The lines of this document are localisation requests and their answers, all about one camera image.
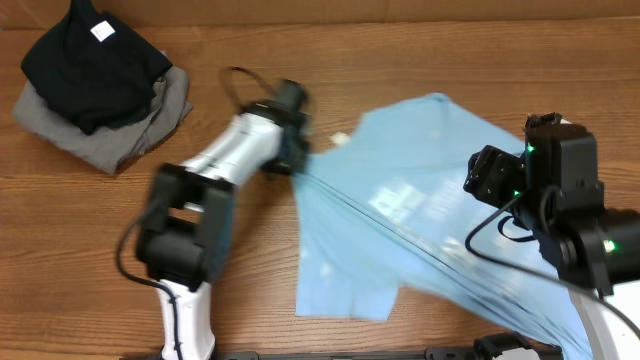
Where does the light blue printed t-shirt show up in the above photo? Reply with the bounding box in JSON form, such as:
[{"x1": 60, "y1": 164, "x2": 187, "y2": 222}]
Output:
[{"x1": 293, "y1": 93, "x2": 592, "y2": 359}]

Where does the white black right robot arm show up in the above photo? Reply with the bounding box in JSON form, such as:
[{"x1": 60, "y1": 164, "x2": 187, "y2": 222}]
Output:
[{"x1": 464, "y1": 113, "x2": 639, "y2": 359}]

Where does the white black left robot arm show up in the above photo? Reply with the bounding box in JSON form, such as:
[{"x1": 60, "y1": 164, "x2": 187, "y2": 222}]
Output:
[{"x1": 133, "y1": 99, "x2": 310, "y2": 359}]

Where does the folded grey t-shirt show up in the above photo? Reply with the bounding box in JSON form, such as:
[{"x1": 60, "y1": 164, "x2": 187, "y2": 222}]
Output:
[{"x1": 12, "y1": 65, "x2": 192, "y2": 175}]

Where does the folded black t-shirt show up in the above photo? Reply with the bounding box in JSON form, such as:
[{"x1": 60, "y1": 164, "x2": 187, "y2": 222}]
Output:
[{"x1": 21, "y1": 0, "x2": 172, "y2": 135}]

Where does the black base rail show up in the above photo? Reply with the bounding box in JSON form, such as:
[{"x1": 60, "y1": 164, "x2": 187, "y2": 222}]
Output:
[{"x1": 211, "y1": 331, "x2": 564, "y2": 360}]

